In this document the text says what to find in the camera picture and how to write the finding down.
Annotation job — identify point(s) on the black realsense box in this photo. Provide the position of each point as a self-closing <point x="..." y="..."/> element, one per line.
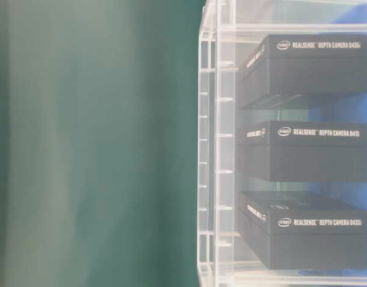
<point x="298" y="230"/>
<point x="289" y="71"/>
<point x="301" y="151"/>

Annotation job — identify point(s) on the blue cloth behind case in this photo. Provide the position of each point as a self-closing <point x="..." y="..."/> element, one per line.
<point x="353" y="16"/>

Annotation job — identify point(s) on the clear acrylic shelf case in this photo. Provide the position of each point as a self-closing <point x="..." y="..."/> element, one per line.
<point x="229" y="32"/>

